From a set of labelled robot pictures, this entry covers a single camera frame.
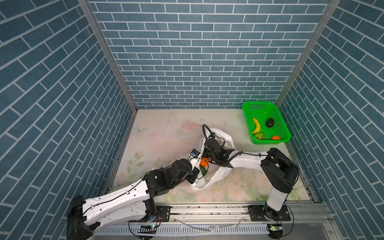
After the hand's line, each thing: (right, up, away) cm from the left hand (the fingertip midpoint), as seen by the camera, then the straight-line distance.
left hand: (199, 166), depth 72 cm
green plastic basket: (+48, +30, +43) cm, 71 cm away
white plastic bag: (+7, -3, 0) cm, 8 cm away
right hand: (0, +6, +19) cm, 20 cm away
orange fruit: (+3, -2, +15) cm, 15 cm away
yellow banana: (+43, +19, +35) cm, 58 cm away
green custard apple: (+39, +13, +24) cm, 48 cm away
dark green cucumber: (+2, -6, +14) cm, 15 cm away
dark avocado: (+52, +21, +36) cm, 66 cm away
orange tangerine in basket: (+52, +11, +27) cm, 59 cm away
